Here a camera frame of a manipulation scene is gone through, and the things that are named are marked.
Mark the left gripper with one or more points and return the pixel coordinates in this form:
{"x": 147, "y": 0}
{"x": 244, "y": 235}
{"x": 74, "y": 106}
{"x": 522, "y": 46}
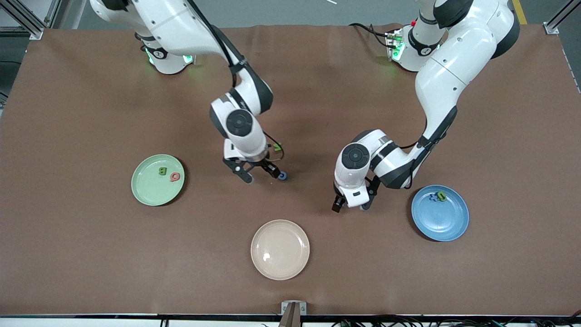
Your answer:
{"x": 338, "y": 204}

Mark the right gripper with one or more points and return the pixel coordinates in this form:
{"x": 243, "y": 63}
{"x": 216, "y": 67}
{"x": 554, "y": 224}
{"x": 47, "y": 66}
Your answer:
{"x": 264, "y": 164}

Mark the pink foam letter Q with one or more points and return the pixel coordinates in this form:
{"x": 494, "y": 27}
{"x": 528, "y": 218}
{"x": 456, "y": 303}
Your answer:
{"x": 171, "y": 177}

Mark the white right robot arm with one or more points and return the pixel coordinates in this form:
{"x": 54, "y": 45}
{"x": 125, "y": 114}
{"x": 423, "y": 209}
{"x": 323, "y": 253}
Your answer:
{"x": 172, "y": 27}

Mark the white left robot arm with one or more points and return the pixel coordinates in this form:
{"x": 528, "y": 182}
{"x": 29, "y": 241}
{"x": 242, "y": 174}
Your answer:
{"x": 454, "y": 59}

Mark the blue plate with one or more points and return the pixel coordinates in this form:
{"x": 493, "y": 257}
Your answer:
{"x": 440, "y": 222}

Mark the beige plate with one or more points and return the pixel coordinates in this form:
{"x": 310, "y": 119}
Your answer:
{"x": 280, "y": 254}

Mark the light green plate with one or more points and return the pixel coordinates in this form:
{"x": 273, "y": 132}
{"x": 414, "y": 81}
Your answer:
{"x": 150, "y": 190}

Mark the brown table mat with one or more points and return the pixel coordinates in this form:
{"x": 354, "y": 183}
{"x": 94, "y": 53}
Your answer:
{"x": 91, "y": 250}

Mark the silver camera mount bracket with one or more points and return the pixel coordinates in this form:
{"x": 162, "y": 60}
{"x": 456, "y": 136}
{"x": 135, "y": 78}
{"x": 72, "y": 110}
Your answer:
{"x": 293, "y": 318}

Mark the aluminium frame post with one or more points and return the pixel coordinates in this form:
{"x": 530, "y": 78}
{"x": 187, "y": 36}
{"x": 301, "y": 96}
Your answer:
{"x": 551, "y": 29}
{"x": 36, "y": 33}

